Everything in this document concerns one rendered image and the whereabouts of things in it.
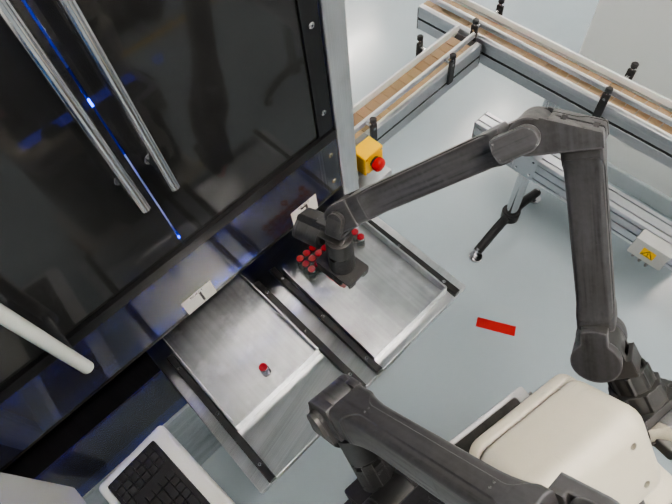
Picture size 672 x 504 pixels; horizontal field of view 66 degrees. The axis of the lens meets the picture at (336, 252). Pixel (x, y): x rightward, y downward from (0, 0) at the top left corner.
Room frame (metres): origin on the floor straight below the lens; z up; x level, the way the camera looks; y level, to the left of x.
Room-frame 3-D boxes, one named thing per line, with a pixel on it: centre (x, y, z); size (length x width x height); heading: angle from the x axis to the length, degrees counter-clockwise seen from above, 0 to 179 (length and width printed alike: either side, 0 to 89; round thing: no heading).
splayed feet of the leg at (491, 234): (1.21, -0.80, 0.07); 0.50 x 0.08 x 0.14; 126
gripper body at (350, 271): (0.55, -0.01, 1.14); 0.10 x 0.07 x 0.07; 40
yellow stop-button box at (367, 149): (0.94, -0.12, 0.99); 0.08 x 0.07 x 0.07; 36
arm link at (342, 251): (0.56, -0.01, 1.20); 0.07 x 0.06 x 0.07; 51
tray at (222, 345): (0.50, 0.28, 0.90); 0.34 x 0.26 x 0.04; 36
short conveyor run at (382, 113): (1.23, -0.27, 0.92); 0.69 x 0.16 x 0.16; 126
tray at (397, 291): (0.61, -0.06, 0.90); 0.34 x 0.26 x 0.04; 35
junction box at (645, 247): (0.75, -1.06, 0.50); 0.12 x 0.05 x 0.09; 36
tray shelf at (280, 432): (0.55, 0.11, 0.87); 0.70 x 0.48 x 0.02; 126
